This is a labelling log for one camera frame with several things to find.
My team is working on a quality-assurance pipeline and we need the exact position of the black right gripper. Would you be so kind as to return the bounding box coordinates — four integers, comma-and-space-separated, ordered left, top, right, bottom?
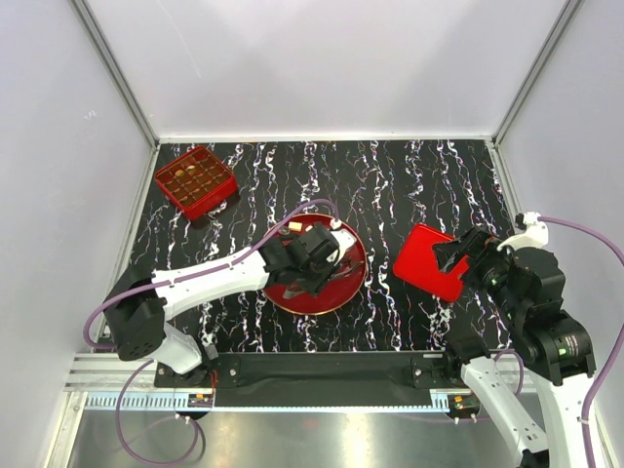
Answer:
431, 223, 525, 320

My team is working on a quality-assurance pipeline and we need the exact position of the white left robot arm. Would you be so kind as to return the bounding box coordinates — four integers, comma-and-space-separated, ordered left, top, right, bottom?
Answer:
103, 221, 358, 386

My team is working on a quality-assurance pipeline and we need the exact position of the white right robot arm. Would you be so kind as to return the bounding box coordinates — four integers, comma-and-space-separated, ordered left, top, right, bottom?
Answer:
433, 220, 604, 467

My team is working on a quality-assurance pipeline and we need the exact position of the red compartment chocolate box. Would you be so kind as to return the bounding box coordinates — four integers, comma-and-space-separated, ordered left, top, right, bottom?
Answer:
154, 146, 238, 221

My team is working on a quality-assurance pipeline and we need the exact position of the red box lid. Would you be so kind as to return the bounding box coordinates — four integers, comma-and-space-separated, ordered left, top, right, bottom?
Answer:
392, 223, 468, 302

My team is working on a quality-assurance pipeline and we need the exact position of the round red lacquer tray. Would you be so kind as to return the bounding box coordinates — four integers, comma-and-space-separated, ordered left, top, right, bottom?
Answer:
259, 214, 368, 315

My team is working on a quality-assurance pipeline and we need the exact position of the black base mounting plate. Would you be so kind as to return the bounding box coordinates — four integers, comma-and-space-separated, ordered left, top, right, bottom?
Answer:
154, 351, 468, 411

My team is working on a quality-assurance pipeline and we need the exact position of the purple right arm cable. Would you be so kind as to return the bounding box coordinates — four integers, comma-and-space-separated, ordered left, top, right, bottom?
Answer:
491, 215, 624, 468

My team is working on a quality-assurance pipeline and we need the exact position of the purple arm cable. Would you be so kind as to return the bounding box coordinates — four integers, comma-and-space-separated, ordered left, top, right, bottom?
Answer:
491, 215, 624, 468
82, 198, 342, 462

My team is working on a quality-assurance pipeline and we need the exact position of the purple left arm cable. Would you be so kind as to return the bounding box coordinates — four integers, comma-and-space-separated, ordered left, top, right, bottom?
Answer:
82, 198, 342, 462

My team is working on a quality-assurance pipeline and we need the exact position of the aluminium frame rail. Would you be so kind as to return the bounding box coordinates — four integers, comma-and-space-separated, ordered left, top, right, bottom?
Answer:
62, 355, 601, 415

